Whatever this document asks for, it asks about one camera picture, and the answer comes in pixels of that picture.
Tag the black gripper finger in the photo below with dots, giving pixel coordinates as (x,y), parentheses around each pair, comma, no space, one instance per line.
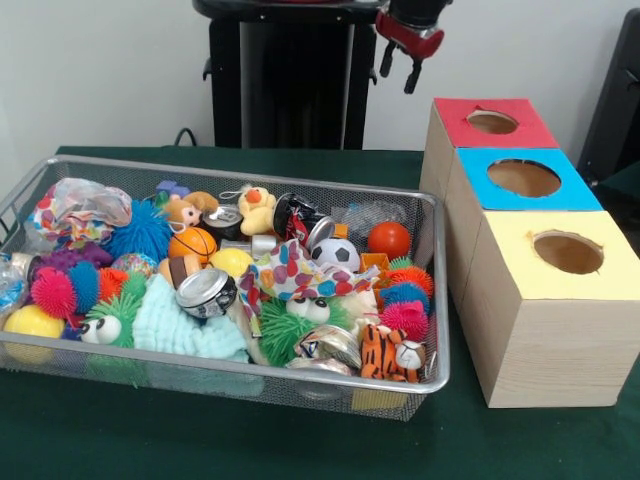
(387,61)
(412,77)

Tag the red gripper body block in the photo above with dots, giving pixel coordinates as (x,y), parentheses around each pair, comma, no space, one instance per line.
(415,40)

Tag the wooden box with three holes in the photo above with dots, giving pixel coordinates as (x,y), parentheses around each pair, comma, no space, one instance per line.
(550,350)

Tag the red-orange ball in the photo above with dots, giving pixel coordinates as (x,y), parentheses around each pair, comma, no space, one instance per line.
(389,240)

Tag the small soccer ball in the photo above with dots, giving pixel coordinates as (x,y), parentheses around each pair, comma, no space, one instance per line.
(336,254)

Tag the yellow duck plush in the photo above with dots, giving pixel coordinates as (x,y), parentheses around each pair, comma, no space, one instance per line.
(255,210)

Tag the black upright panel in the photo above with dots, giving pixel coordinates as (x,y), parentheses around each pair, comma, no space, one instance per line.
(615,100)

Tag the polka-dot crumpled cloth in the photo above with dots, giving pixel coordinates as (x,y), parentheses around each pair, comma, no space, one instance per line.
(300,277)

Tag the dark green side tablecloth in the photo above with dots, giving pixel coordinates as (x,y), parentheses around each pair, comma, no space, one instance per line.
(627,192)

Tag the plain yellow ball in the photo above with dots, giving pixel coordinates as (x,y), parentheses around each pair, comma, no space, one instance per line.
(231,262)

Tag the small orange basketball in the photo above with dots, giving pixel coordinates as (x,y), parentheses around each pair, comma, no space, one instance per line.
(192,245)

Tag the orange tiger plush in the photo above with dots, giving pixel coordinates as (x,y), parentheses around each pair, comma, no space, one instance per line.
(387,352)

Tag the crushed silver can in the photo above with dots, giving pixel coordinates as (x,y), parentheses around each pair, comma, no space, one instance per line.
(205,295)

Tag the blue spiky ball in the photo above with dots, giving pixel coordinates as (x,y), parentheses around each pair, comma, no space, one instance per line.
(137,230)

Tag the mint green cloth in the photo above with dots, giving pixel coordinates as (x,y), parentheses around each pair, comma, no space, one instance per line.
(175,325)

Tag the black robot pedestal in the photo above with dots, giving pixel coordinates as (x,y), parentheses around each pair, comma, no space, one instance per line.
(295,75)

